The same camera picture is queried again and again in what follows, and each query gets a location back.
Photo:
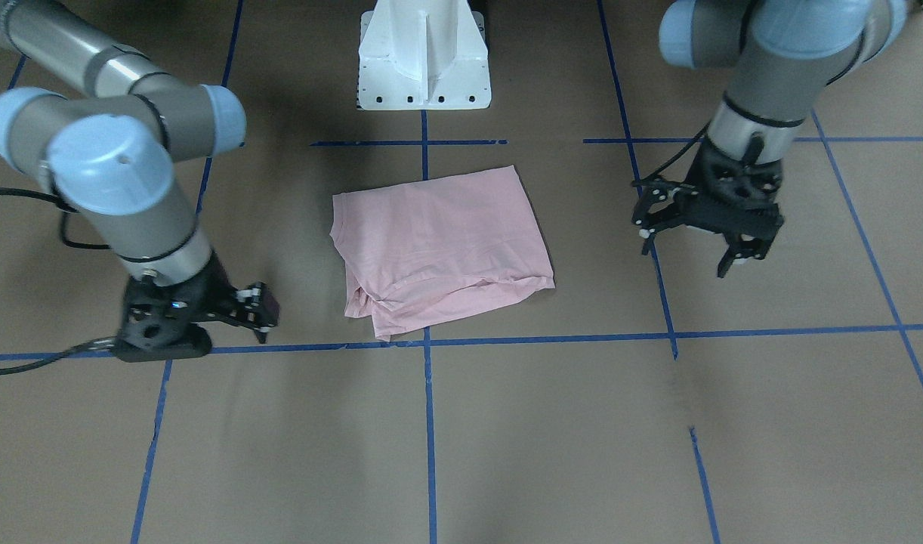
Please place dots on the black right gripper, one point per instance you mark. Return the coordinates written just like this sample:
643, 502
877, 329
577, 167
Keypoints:
211, 290

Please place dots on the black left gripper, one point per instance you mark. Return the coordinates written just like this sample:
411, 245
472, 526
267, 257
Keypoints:
667, 211

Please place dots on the pink Snoopy t-shirt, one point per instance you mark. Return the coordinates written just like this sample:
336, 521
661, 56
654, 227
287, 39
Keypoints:
432, 252

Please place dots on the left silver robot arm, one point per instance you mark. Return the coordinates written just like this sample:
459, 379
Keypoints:
783, 54

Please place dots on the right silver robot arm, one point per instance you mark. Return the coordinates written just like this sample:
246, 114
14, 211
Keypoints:
110, 157

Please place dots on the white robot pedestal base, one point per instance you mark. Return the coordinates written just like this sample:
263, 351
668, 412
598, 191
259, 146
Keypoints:
424, 55

